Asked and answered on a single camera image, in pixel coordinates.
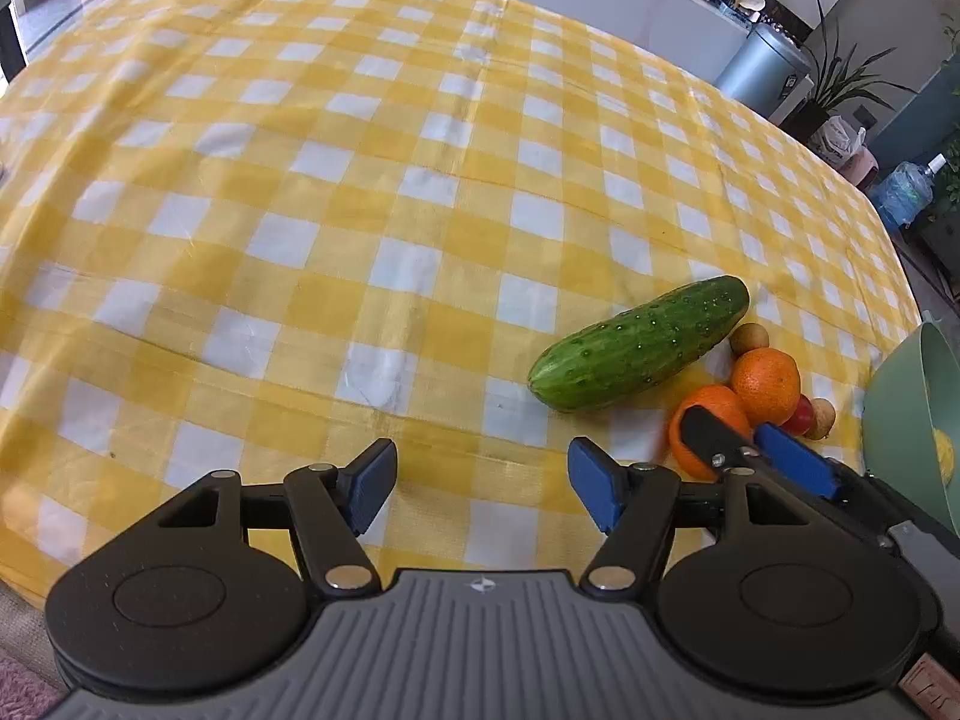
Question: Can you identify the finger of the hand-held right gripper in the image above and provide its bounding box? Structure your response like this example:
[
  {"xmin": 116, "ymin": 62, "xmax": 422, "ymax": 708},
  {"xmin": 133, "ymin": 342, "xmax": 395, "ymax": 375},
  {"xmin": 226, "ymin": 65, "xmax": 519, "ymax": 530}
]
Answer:
[
  {"xmin": 754, "ymin": 424, "xmax": 871, "ymax": 518},
  {"xmin": 679, "ymin": 405, "xmax": 758, "ymax": 470}
]

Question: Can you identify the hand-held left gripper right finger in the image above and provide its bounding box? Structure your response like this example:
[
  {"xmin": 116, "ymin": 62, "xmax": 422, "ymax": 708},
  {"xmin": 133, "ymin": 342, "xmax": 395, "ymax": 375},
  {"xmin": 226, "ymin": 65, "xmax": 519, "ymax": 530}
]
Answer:
[{"xmin": 568, "ymin": 437, "xmax": 818, "ymax": 593}]

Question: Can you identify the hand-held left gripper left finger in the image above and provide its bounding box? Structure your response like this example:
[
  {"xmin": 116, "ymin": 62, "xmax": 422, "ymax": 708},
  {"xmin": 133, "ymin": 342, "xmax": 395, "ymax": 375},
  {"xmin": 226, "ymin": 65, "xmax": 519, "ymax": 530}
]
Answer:
[{"xmin": 146, "ymin": 437, "xmax": 398, "ymax": 593}]

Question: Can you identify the orange tangerine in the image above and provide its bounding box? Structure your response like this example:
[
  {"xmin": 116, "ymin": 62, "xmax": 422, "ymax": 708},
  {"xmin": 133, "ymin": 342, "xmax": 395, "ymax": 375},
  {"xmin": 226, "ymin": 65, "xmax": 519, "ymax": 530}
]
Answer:
[
  {"xmin": 667, "ymin": 384, "xmax": 753, "ymax": 481},
  {"xmin": 730, "ymin": 347, "xmax": 802, "ymax": 426}
]

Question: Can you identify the yellow-green pear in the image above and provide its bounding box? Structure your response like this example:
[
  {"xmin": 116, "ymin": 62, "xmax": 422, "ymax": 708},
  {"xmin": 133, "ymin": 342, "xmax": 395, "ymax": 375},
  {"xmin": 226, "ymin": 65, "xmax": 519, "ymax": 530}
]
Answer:
[{"xmin": 928, "ymin": 426, "xmax": 957, "ymax": 485}]

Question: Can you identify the green colander bowl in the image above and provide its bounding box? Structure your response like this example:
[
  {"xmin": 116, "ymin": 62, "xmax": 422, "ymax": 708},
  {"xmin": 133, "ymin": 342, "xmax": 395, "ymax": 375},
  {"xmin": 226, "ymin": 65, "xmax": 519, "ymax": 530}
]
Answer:
[{"xmin": 861, "ymin": 321, "xmax": 960, "ymax": 537}]

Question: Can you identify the red cherry tomato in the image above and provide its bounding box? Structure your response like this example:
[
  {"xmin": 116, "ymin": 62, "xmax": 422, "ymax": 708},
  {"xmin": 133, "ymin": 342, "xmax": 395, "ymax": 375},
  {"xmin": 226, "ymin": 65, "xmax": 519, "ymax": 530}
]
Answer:
[{"xmin": 780, "ymin": 394, "xmax": 818, "ymax": 436}]

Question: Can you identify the green cucumber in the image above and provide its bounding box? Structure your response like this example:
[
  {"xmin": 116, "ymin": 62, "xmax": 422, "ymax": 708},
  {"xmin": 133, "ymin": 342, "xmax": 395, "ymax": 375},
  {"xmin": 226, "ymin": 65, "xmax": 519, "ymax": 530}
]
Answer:
[{"xmin": 527, "ymin": 275, "xmax": 751, "ymax": 413}]

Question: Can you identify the blue water jug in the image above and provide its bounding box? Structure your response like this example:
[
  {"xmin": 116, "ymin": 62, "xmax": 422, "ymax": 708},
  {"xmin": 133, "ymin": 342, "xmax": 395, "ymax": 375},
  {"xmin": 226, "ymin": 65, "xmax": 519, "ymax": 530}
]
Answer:
[{"xmin": 870, "ymin": 154, "xmax": 950, "ymax": 230}]

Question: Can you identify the white plastic bag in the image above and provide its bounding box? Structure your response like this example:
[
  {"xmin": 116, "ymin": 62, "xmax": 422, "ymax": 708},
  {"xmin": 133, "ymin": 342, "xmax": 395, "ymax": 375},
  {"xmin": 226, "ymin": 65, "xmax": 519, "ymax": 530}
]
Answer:
[{"xmin": 811, "ymin": 116, "xmax": 867, "ymax": 166}]

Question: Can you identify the long-leaf potted plant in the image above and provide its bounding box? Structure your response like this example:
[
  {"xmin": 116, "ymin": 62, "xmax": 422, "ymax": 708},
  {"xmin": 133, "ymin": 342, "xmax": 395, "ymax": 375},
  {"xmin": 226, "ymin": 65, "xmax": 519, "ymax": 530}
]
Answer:
[{"xmin": 776, "ymin": 0, "xmax": 920, "ymax": 143}]

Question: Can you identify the yellow checked tablecloth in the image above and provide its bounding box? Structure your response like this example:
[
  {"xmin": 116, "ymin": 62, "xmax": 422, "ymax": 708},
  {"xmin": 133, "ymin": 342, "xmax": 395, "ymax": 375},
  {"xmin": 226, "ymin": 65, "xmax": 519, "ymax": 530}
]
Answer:
[{"xmin": 0, "ymin": 0, "xmax": 925, "ymax": 608}]

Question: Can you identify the grey trash bin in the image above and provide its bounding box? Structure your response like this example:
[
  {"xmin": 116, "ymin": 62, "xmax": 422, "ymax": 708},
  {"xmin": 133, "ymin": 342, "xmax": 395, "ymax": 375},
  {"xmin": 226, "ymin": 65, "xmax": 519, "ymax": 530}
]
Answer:
[{"xmin": 714, "ymin": 21, "xmax": 815, "ymax": 121}]

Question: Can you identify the purple fluffy cloth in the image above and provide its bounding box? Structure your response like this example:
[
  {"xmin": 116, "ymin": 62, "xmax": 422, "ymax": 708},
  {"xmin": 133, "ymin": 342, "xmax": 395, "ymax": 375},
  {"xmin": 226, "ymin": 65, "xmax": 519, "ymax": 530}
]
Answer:
[{"xmin": 0, "ymin": 645, "xmax": 65, "ymax": 720}]

